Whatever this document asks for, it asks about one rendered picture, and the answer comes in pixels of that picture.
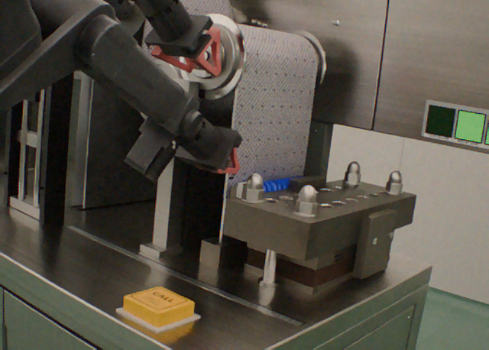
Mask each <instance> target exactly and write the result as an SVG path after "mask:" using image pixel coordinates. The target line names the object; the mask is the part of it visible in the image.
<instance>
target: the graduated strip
mask: <svg viewBox="0 0 489 350"><path fill-rule="evenodd" d="M66 227H67V228H71V229H72V230H73V231H75V232H77V233H79V234H81V235H84V236H86V237H88V238H91V239H93V240H95V241H98V242H101V243H103V244H104V245H108V246H109V247H112V248H113V249H115V250H116V251H119V252H121V253H123V254H126V255H128V256H130V257H133V258H136V259H138V260H140V261H143V262H145V263H148V264H150V265H152V266H153V267H155V268H158V269H160V270H162V271H165V272H167V273H169V274H172V275H174V276H176V277H179V278H181V279H184V280H186V281H189V282H191V283H193V284H196V285H198V286H201V287H203V288H206V289H207V290H211V291H212V292H215V293H217V294H220V295H222V296H224V297H228V298H229V299H232V300H234V301H237V302H239V303H242V304H244V305H246V306H249V307H251V308H253V309H256V310H258V311H260V312H262V313H265V314H267V315H270V316H273V317H275V318H277V319H280V320H283V321H284V322H288V323H291V324H294V325H295V326H299V327H301V326H303V325H305V324H307V322H305V321H302V320H301V319H296V318H293V317H292V316H288V315H287V314H284V313H281V312H279V311H277V310H275V309H271V308H270V307H268V306H264V305H261V304H259V303H256V302H254V301H252V300H249V299H247V298H245V297H240V296H238V295H236V294H233V293H230V292H228V291H226V290H223V289H222V288H220V287H217V286H215V285H213V284H210V283H208V282H205V281H204V280H200V279H199V278H196V277H192V276H190V275H188V274H185V273H183V272H181V271H178V270H176V269H173V268H171V267H168V266H166V265H164V264H161V263H159V262H157V261H154V259H152V258H148V257H145V256H143V255H142V254H138V253H136V252H134V251H131V250H129V249H127V248H124V247H122V246H120V245H117V244H114V243H112V241H109V240H107V239H104V238H103V237H100V236H98V235H95V234H93V233H91V232H88V231H86V230H84V229H81V228H78V227H76V226H72V225H69V226H66Z"/></svg>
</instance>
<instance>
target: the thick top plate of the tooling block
mask: <svg viewBox="0 0 489 350"><path fill-rule="evenodd" d="M343 180H344V179H341V180H337V181H332V182H328V183H326V185H325V186H324V187H320V188H315V190H316V202H317V203H318V206H317V212H316V213H317V217H303V216H298V215H296V214H294V213H293V211H294V210H295V205H296V199H298V198H299V193H300V192H299V191H296V190H292V189H285V190H275V191H270V192H265V193H264V203H261V204H253V203H246V202H243V201H242V199H241V198H239V197H232V198H227V200H226V207H225V220H224V228H223V235H227V236H229V237H232V238H236V239H239V240H242V241H245V242H247V243H250V244H253V245H257V246H260V247H262V248H266V249H268V250H271V251H275V252H277V253H280V254H284V255H286V256H289V257H292V258H295V259H298V260H301V261H308V260H311V259H313V258H317V257H320V256H323V255H325V254H329V253H332V252H333V251H337V250H339V249H342V248H346V247H348V246H350V245H354V244H357V243H358V238H359V232H360V227H361V217H362V215H364V214H368V213H371V212H376V211H379V210H382V209H387V208H388V209H394V210H397V217H396V222H395V225H394V227H393V230H395V229H398V228H402V227H404V226H407V225H410V224H412V223H413V215H414V209H415V205H416V196H417V195H416V194H413V193H408V192H405V191H402V192H403V194H402V195H400V196H395V195H390V194H387V193H385V192H384V191H385V186H379V185H376V184H372V183H367V182H364V181H361V185H350V184H346V183H343Z"/></svg>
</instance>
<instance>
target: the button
mask: <svg viewBox="0 0 489 350"><path fill-rule="evenodd" d="M194 305H195V303H194V302H193V301H192V300H189V299H187V298H185V297H182V296H180V295H178V294H175V293H173V292H171V291H169V290H166V289H164V288H162V287H154V288H151V289H148V290H144V291H141V292H138V293H133V294H132V295H128V296H127V295H126V296H125V297H124V306H123V310H124V311H125V312H127V313H130V314H131V315H133V316H135V317H137V318H139V319H141V320H143V321H145V322H147V323H149V324H151V325H152V326H155V327H157V328H159V327H161V326H167V325H169V324H171V323H174V322H177V321H180V320H182V319H185V318H190V317H192V316H193V312H194Z"/></svg>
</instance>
